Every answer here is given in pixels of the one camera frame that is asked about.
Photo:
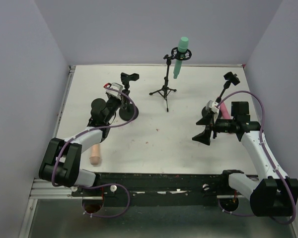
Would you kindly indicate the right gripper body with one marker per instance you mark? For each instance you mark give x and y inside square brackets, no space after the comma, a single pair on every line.
[212,127]

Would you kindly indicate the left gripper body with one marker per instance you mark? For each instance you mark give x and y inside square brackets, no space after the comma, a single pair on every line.
[124,98]

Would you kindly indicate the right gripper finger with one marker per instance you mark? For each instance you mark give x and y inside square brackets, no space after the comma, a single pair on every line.
[204,137]
[207,118]

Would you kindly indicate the black round-base clip stand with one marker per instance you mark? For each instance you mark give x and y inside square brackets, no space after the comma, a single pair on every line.
[129,110]

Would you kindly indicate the beige microphone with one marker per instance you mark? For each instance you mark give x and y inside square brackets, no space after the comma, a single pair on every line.
[95,157]

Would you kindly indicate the black tripod shock-mount stand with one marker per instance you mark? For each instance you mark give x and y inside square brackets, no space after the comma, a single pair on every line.
[165,90]

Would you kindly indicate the green toy microphone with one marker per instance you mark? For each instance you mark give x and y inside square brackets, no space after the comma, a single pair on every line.
[181,50]

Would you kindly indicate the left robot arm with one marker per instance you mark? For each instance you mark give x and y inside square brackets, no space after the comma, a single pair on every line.
[61,162]

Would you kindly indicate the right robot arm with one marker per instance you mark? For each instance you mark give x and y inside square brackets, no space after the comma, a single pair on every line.
[275,194]

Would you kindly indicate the black right round-base stand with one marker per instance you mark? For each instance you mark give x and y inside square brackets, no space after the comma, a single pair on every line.
[230,78]

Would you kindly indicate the pink toy microphone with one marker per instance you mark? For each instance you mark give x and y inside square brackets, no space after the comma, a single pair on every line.
[224,111]

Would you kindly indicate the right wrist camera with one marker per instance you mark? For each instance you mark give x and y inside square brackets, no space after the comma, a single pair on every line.
[212,107]

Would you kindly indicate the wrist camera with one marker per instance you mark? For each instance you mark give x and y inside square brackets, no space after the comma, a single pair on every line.
[212,107]
[113,90]

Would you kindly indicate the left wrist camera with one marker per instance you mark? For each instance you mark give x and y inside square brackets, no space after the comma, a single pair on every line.
[113,90]

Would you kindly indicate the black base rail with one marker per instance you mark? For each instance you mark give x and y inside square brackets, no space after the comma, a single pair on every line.
[156,190]

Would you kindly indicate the aluminium frame extrusion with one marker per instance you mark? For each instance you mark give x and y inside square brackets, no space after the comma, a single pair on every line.
[41,189]

